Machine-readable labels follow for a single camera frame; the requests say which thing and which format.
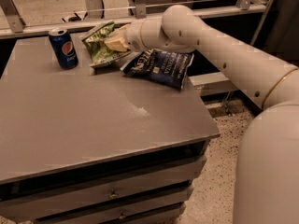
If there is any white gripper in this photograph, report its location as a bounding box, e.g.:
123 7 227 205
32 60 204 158
105 21 144 52

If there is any green jalapeno chip bag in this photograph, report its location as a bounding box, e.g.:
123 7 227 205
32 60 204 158
80 21 131 69

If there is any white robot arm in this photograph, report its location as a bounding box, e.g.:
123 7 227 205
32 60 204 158
105 5 299 224

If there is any blue kettle chip bag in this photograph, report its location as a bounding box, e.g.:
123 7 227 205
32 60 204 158
121 49 194 90

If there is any blue pepsi can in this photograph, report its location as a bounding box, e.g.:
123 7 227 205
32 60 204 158
49 28 78 69

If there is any grey metal railing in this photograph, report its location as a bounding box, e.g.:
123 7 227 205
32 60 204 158
0 0 273 39

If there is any grey drawer cabinet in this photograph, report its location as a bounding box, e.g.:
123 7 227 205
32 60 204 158
0 139 210 224

